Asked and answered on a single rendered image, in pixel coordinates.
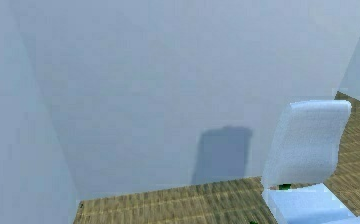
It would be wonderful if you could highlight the pale blue upholstered chair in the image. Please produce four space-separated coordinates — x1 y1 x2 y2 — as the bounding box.
260 99 360 224

